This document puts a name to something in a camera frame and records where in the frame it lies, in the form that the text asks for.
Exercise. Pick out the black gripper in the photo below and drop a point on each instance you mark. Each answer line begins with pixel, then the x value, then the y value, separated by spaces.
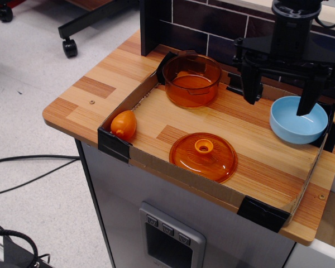
pixel 258 55

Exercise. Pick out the orange glass pot lid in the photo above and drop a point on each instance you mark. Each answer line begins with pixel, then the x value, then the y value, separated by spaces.
pixel 205 154

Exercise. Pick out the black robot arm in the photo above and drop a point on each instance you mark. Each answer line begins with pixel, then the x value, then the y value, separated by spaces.
pixel 293 25

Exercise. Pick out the orange glass pot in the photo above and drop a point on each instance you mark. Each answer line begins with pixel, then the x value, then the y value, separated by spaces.
pixel 191 79

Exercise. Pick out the light blue bowl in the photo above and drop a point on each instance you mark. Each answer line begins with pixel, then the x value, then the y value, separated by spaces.
pixel 292 128

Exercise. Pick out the cardboard fence with black tape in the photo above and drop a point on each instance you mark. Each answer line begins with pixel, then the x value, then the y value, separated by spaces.
pixel 271 176

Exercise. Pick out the orange plastic carrot toy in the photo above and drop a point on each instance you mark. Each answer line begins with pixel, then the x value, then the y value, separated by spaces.
pixel 124 125

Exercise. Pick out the grey toy kitchen cabinet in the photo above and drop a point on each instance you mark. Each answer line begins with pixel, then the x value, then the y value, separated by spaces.
pixel 118 189

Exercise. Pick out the grey oven control panel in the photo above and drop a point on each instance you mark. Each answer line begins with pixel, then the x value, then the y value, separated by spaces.
pixel 168 242

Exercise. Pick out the black rolling chair base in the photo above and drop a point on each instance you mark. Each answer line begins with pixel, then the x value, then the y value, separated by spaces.
pixel 95 11

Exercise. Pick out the black caster wheel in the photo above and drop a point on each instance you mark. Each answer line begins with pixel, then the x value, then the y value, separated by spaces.
pixel 6 14

